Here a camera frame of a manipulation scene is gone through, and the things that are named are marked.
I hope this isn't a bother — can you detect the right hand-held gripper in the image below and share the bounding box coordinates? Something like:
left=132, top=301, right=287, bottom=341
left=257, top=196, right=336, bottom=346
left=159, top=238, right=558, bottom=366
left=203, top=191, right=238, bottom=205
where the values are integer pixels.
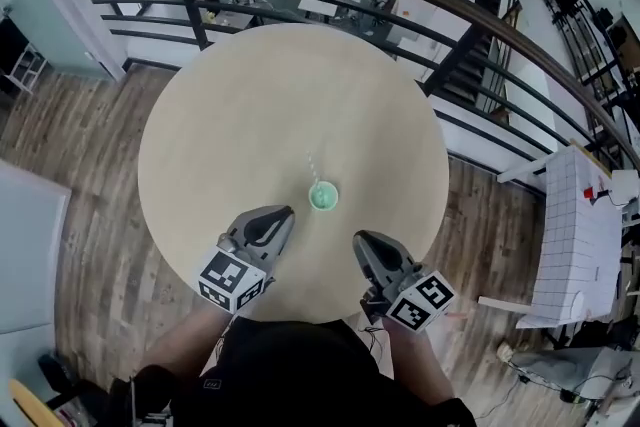
left=352, top=231, right=457, bottom=334

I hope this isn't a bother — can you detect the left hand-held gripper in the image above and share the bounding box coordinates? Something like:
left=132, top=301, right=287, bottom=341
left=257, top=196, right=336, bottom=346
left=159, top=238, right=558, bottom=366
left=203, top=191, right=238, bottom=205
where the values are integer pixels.
left=198, top=205, right=295, bottom=315

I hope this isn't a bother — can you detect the green cup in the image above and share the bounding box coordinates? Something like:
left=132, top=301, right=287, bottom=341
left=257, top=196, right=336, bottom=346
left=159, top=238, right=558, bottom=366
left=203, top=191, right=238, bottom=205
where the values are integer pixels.
left=307, top=179, right=340, bottom=212

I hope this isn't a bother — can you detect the teal striped paper straw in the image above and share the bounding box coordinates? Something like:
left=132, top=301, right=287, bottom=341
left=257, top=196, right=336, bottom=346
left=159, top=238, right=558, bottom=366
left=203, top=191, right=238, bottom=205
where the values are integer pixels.
left=305, top=149, right=321, bottom=187

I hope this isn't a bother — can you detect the person's right forearm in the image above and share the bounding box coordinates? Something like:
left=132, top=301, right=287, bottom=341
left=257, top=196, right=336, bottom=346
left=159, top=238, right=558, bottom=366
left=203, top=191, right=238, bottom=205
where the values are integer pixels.
left=382, top=319, right=451, bottom=411

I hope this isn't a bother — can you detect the person's left forearm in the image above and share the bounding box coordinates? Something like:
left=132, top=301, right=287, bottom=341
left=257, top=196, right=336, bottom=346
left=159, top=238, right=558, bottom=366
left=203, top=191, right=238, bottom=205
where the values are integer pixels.
left=137, top=304, right=236, bottom=396

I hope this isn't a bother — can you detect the person's black clothing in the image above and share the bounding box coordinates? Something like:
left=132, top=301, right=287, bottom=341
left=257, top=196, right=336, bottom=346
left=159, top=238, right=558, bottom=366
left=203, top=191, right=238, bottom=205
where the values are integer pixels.
left=109, top=314, right=476, bottom=427

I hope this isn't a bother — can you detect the white gridded rectangular table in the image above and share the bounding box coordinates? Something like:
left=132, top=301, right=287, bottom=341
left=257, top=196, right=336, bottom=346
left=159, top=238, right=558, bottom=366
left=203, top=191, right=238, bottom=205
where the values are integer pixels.
left=477, top=142, right=640, bottom=331

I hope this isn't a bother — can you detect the dark staircase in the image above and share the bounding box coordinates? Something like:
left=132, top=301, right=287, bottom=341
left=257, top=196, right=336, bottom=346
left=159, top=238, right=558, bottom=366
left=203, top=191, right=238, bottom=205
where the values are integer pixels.
left=429, top=27, right=506, bottom=116

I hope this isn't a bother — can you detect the dark curved balcony railing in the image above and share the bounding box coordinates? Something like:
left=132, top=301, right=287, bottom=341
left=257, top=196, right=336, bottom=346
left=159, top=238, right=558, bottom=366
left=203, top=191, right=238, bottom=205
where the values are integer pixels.
left=69, top=0, right=640, bottom=176

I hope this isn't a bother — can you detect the white box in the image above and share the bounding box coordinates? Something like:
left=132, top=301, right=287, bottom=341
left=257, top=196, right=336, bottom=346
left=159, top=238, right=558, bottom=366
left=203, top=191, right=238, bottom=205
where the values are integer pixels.
left=610, top=169, right=640, bottom=207

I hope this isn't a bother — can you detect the yellow chair seat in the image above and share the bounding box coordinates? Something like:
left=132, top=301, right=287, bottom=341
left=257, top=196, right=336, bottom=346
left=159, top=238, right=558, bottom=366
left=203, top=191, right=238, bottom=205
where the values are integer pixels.
left=8, top=378, right=64, bottom=427

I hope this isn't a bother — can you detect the black walkway railing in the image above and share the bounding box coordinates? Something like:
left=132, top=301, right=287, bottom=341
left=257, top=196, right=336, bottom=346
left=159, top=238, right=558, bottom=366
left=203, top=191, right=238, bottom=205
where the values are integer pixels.
left=514, top=0, right=640, bottom=109

